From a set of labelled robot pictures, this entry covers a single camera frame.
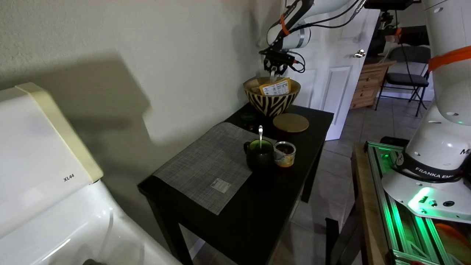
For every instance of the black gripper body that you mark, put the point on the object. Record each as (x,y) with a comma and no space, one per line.
(279,54)

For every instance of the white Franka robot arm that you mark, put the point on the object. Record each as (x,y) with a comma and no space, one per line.
(442,141)

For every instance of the zebra pattern bowl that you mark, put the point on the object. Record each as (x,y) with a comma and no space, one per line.
(273,103)

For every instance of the yellow labelled food packet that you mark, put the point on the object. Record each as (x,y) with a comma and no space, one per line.
(274,88)

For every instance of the round cork coaster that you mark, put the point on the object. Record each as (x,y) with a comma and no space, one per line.
(290,122)

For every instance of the white panel door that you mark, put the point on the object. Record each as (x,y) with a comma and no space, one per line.
(343,82)

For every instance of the metal spoon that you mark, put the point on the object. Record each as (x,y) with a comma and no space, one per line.
(261,132)

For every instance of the small cup of coffee beans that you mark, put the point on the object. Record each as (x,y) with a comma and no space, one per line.
(285,154)

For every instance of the dark green mug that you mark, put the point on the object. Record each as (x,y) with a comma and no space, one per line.
(260,156)

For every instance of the wooden drawer chest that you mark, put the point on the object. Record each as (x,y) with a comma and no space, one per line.
(370,82)

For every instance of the grey woven placemat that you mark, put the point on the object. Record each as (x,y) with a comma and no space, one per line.
(207,162)

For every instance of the black folding chair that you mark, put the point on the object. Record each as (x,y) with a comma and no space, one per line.
(407,74)

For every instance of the white placemat label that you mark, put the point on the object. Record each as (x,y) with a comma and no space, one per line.
(221,185)

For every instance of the black side table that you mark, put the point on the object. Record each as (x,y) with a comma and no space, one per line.
(265,206)

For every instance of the wooden robot cart top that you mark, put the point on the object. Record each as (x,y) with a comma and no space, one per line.
(365,206)

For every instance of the white panel with cream edge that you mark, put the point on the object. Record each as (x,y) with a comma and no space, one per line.
(34,147)

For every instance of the green lit aluminium frame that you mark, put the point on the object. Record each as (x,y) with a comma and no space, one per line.
(407,235)

